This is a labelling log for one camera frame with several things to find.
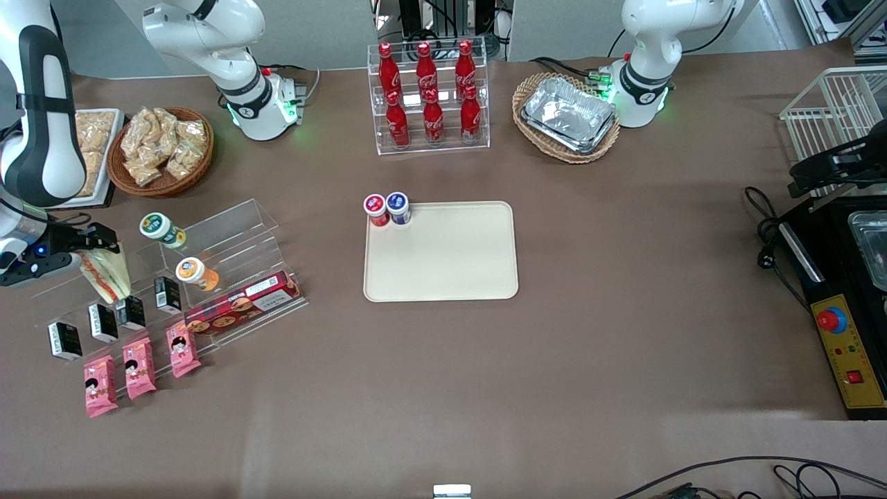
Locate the triangle sandwich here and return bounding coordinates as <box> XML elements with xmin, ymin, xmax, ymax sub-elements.
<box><xmin>73</xmin><ymin>246</ymin><xmax>132</xmax><ymax>304</ymax></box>

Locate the red lid cup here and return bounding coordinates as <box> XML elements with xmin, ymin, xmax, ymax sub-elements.
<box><xmin>363</xmin><ymin>194</ymin><xmax>390</xmax><ymax>227</ymax></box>

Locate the orange lid cup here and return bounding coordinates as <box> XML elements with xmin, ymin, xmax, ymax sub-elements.
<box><xmin>175</xmin><ymin>257</ymin><xmax>220</xmax><ymax>292</ymax></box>

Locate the black base cable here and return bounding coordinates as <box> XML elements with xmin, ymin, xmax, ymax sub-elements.
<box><xmin>530</xmin><ymin>57</ymin><xmax>611</xmax><ymax>84</ymax></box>

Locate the silver sealer mould tray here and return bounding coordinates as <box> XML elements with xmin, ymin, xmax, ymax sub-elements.
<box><xmin>847</xmin><ymin>210</ymin><xmax>887</xmax><ymax>292</ymax></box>

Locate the grey base cable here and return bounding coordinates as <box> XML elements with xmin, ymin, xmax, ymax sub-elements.
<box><xmin>291</xmin><ymin>66</ymin><xmax>324</xmax><ymax>106</ymax></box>

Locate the clear acrylic display stand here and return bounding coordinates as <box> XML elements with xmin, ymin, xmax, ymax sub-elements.
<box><xmin>31</xmin><ymin>199</ymin><xmax>309</xmax><ymax>401</ymax></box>

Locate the looped black cable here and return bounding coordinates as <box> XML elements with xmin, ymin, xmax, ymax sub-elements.
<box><xmin>773</xmin><ymin>463</ymin><xmax>887</xmax><ymax>499</ymax></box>

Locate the red plaid cookie box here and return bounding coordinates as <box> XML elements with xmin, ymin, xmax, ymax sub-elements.
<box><xmin>184</xmin><ymin>271</ymin><xmax>304</xmax><ymax>336</ymax></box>

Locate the cream plastic tray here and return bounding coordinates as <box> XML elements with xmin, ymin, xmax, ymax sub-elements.
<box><xmin>363</xmin><ymin>201</ymin><xmax>519</xmax><ymax>303</ymax></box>

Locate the white rectangular snack tray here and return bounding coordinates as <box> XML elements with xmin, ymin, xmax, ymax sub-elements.
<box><xmin>52</xmin><ymin>107</ymin><xmax>125</xmax><ymax>209</ymax></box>

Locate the blue lid cup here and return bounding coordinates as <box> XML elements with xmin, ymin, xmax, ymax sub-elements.
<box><xmin>385</xmin><ymin>192</ymin><xmax>412</xmax><ymax>226</ymax></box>

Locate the long black cable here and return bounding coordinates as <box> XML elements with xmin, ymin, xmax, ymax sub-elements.
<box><xmin>613</xmin><ymin>455</ymin><xmax>887</xmax><ymax>499</ymax></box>

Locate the black power cable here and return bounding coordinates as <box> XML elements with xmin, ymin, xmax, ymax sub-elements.
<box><xmin>744</xmin><ymin>186</ymin><xmax>813</xmax><ymax>313</ymax></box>

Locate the small black carton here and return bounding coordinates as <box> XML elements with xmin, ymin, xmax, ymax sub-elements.
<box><xmin>88</xmin><ymin>303</ymin><xmax>119</xmax><ymax>343</ymax></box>
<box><xmin>116</xmin><ymin>295</ymin><xmax>147</xmax><ymax>331</ymax></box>
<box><xmin>47</xmin><ymin>321</ymin><xmax>82</xmax><ymax>362</ymax></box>
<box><xmin>153</xmin><ymin>276</ymin><xmax>182</xmax><ymax>314</ymax></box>

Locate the green lid cup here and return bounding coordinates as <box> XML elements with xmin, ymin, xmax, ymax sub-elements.
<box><xmin>139</xmin><ymin>212</ymin><xmax>186</xmax><ymax>249</ymax></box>

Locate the brown wicker basket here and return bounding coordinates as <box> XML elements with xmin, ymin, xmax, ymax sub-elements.
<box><xmin>107</xmin><ymin>106</ymin><xmax>214</xmax><ymax>198</ymax></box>

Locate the light wicker basket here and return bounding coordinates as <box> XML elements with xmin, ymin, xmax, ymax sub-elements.
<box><xmin>513</xmin><ymin>73</ymin><xmax>621</xmax><ymax>164</ymax></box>

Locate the black sealing machine handle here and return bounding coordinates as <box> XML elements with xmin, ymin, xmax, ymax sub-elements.
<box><xmin>789</xmin><ymin>121</ymin><xmax>887</xmax><ymax>199</ymax></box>

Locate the metal shelf rack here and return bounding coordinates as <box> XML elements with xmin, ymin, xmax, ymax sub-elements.
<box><xmin>793</xmin><ymin>0</ymin><xmax>887</xmax><ymax>58</ymax></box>

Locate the beige cracker pack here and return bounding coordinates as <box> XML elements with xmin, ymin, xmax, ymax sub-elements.
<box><xmin>73</xmin><ymin>111</ymin><xmax>117</xmax><ymax>155</ymax></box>
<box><xmin>82</xmin><ymin>151</ymin><xmax>105</xmax><ymax>198</ymax></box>

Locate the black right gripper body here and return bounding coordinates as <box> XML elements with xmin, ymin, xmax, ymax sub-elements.
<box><xmin>42</xmin><ymin>223</ymin><xmax>94</xmax><ymax>256</ymax></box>

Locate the pink snack packet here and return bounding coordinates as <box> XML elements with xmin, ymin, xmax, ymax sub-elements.
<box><xmin>83</xmin><ymin>356</ymin><xmax>119</xmax><ymax>418</ymax></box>
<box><xmin>123</xmin><ymin>339</ymin><xmax>157</xmax><ymax>400</ymax></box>
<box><xmin>166</xmin><ymin>326</ymin><xmax>202</xmax><ymax>378</ymax></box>

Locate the clear acrylic bottle rack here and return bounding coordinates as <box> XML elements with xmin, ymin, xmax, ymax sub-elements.
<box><xmin>367</xmin><ymin>38</ymin><xmax>490</xmax><ymax>156</ymax></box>

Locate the red cola bottle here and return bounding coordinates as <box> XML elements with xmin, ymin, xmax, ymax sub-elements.
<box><xmin>385</xmin><ymin>90</ymin><xmax>411</xmax><ymax>148</ymax></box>
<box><xmin>378</xmin><ymin>42</ymin><xmax>403</xmax><ymax>98</ymax></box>
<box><xmin>416</xmin><ymin>42</ymin><xmax>439</xmax><ymax>98</ymax></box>
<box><xmin>455</xmin><ymin>40</ymin><xmax>477</xmax><ymax>94</ymax></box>
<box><xmin>460</xmin><ymin>85</ymin><xmax>482</xmax><ymax>143</ymax></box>
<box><xmin>423</xmin><ymin>90</ymin><xmax>446</xmax><ymax>145</ymax></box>

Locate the black metal frame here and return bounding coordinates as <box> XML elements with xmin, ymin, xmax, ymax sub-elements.
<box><xmin>374</xmin><ymin>0</ymin><xmax>513</xmax><ymax>60</ymax></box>

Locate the aluminium foil tray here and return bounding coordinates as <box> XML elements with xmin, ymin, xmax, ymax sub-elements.
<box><xmin>521</xmin><ymin>114</ymin><xmax>619</xmax><ymax>155</ymax></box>
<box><xmin>521</xmin><ymin>76</ymin><xmax>616</xmax><ymax>148</ymax></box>

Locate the black yellow sealing machine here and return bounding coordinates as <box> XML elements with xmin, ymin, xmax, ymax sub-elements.
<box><xmin>778</xmin><ymin>196</ymin><xmax>887</xmax><ymax>421</ymax></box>

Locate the white wire rack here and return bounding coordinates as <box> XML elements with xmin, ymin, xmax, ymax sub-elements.
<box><xmin>780</xmin><ymin>66</ymin><xmax>887</xmax><ymax>203</ymax></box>

